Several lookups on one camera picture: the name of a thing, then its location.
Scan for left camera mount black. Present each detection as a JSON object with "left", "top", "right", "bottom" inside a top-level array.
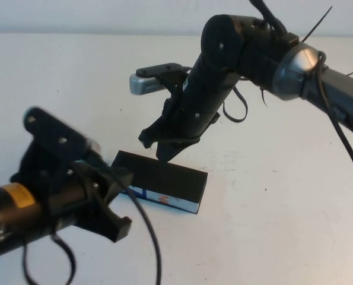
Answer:
[{"left": 9, "top": 106, "right": 96, "bottom": 191}]

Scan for right arm looped black cable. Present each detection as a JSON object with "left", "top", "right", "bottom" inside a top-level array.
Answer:
[{"left": 222, "top": 86, "right": 249, "bottom": 122}]

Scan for camera mount black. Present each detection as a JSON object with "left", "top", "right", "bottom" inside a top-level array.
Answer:
[
  {"left": 9, "top": 106, "right": 96, "bottom": 191},
  {"left": 157, "top": 66, "right": 192, "bottom": 103}
]

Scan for arm looped black cable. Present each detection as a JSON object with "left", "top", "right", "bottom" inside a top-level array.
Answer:
[
  {"left": 222, "top": 86, "right": 249, "bottom": 122},
  {"left": 21, "top": 233, "right": 77, "bottom": 285}
]

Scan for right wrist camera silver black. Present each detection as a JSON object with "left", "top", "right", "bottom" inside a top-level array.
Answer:
[{"left": 129, "top": 62, "right": 192, "bottom": 96}]

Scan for right camera mount black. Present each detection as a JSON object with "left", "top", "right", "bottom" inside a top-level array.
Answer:
[{"left": 157, "top": 66, "right": 192, "bottom": 103}]

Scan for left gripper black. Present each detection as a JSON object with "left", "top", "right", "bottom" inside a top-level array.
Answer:
[{"left": 44, "top": 161, "right": 135, "bottom": 244}]

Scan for left arm looped black cable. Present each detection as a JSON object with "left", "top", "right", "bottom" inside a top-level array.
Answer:
[{"left": 21, "top": 233, "right": 77, "bottom": 285}]

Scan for long thin black zip tie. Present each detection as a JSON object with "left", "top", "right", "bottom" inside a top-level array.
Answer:
[{"left": 301, "top": 5, "right": 333, "bottom": 45}]

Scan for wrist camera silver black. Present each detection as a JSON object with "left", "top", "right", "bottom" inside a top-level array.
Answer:
[
  {"left": 22, "top": 107, "right": 102, "bottom": 156},
  {"left": 129, "top": 62, "right": 192, "bottom": 96}
]

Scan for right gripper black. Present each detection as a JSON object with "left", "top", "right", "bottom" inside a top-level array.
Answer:
[{"left": 138, "top": 91, "right": 202, "bottom": 164}]

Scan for left camera cable black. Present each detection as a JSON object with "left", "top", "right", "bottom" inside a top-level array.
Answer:
[{"left": 75, "top": 160, "right": 163, "bottom": 285}]

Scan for short hanging black zip tie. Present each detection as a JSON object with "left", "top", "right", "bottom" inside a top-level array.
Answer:
[{"left": 259, "top": 86, "right": 269, "bottom": 108}]

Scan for black glasses case box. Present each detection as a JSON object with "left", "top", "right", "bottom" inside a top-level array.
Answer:
[{"left": 111, "top": 150, "right": 209, "bottom": 215}]

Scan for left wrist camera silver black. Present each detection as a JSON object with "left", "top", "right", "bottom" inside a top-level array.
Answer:
[{"left": 22, "top": 107, "right": 102, "bottom": 156}]

